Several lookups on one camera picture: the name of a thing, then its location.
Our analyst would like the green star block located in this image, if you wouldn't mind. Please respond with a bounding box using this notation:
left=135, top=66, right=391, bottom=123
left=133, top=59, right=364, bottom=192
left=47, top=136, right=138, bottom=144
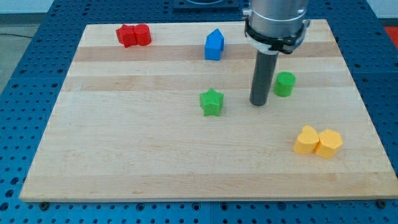
left=200, top=88, right=224, bottom=116

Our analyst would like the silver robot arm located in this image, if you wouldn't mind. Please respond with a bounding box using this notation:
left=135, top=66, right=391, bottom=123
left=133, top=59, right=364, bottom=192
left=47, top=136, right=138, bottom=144
left=243, top=0, right=310, bottom=55

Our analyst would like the red star block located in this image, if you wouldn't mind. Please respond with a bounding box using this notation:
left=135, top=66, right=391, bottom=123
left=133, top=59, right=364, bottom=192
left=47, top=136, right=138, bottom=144
left=116, top=24, right=137, bottom=48

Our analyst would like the wooden board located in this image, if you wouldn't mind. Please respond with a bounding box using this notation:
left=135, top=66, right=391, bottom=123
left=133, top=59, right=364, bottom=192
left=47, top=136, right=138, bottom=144
left=20, top=19, right=397, bottom=202

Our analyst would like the blue house-shaped block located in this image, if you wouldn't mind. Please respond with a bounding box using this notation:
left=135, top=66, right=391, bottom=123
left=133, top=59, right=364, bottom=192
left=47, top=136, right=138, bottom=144
left=205, top=29, right=224, bottom=61

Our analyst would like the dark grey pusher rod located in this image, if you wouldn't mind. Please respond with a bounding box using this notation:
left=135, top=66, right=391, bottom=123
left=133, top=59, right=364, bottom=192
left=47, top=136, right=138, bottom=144
left=249, top=51, right=278, bottom=106

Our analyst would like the green cylinder block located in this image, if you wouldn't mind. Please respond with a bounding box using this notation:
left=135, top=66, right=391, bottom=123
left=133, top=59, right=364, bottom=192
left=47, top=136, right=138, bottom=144
left=273, top=72, right=296, bottom=97

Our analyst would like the red rounded block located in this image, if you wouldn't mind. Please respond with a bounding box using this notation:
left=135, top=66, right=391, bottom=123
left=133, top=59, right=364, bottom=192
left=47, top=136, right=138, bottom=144
left=134, top=24, right=152, bottom=46

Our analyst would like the yellow hexagon block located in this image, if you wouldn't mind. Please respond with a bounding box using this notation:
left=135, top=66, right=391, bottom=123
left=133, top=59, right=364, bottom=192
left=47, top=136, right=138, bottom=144
left=315, top=129, right=343, bottom=159

